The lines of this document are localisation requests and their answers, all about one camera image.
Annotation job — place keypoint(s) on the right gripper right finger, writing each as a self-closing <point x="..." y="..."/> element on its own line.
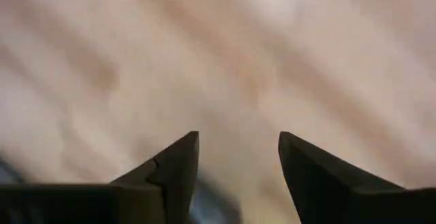
<point x="327" y="196"/>

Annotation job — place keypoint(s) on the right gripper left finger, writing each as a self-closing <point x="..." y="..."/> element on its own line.
<point x="163" y="193"/>

